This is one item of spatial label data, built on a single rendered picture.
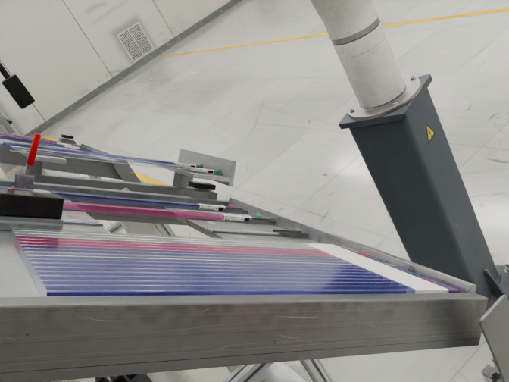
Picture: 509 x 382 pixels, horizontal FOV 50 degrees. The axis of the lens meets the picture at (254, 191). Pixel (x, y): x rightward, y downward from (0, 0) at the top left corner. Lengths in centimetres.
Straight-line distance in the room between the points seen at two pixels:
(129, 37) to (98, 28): 47
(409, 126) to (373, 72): 15
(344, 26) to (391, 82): 18
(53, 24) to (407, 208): 759
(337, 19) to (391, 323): 83
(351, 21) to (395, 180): 42
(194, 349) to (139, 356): 5
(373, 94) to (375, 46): 11
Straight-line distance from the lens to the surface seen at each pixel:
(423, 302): 67
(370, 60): 134
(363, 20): 132
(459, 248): 157
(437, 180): 146
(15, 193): 74
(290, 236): 98
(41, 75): 862
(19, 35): 861
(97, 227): 82
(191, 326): 50
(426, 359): 170
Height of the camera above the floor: 124
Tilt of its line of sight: 25 degrees down
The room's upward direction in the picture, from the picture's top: 30 degrees counter-clockwise
